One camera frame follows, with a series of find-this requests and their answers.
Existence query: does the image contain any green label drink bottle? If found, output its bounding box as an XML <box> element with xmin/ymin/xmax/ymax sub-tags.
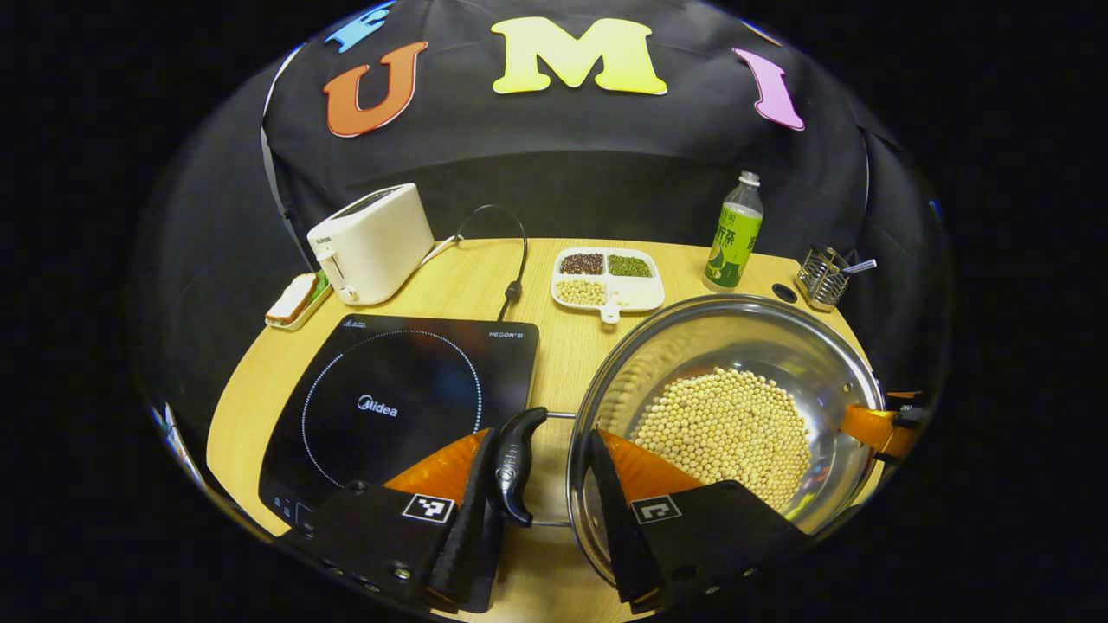
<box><xmin>703</xmin><ymin>171</ymin><xmax>765</xmax><ymax>292</ymax></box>

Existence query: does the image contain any small food plate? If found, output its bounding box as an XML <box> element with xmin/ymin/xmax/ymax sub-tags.
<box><xmin>264</xmin><ymin>270</ymin><xmax>335</xmax><ymax>332</ymax></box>

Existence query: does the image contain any bread slice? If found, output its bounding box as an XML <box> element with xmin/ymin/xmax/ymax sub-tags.
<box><xmin>267</xmin><ymin>273</ymin><xmax>320</xmax><ymax>326</ymax></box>

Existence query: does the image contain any stainless steel pot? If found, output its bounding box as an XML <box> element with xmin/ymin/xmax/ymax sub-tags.
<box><xmin>495</xmin><ymin>294</ymin><xmax>889</xmax><ymax>600</ymax></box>

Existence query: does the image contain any white divided dish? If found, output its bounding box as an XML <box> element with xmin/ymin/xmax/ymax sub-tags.
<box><xmin>551</xmin><ymin>247</ymin><xmax>667</xmax><ymax>325</ymax></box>

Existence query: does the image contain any small heap of soybeans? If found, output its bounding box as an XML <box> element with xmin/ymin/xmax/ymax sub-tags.
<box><xmin>557</xmin><ymin>279</ymin><xmax>608</xmax><ymax>307</ymax></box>

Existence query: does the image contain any metal wire utensil holder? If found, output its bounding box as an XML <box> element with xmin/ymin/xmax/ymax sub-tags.
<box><xmin>795</xmin><ymin>245</ymin><xmax>854</xmax><ymax>313</ymax></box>

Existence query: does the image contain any white toaster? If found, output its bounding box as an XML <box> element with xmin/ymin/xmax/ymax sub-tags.
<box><xmin>307</xmin><ymin>183</ymin><xmax>436</xmax><ymax>306</ymax></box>

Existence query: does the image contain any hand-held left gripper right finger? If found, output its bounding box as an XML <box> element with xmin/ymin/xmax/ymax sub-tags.
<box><xmin>587</xmin><ymin>428</ymin><xmax>816</xmax><ymax>615</ymax></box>

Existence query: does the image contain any heap of soybeans in pot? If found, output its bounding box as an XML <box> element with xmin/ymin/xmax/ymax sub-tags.
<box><xmin>629</xmin><ymin>366</ymin><xmax>815</xmax><ymax>512</ymax></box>

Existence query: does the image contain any black power cable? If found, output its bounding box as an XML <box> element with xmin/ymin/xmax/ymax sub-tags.
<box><xmin>455</xmin><ymin>204</ymin><xmax>530</xmax><ymax>324</ymax></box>

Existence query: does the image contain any black induction cooktop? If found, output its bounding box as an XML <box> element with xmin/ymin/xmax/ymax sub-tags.
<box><xmin>258</xmin><ymin>313</ymin><xmax>541</xmax><ymax>530</ymax></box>

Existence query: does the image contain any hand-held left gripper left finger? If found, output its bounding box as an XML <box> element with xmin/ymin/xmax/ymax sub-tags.
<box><xmin>275</xmin><ymin>427</ymin><xmax>505</xmax><ymax>613</ymax></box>

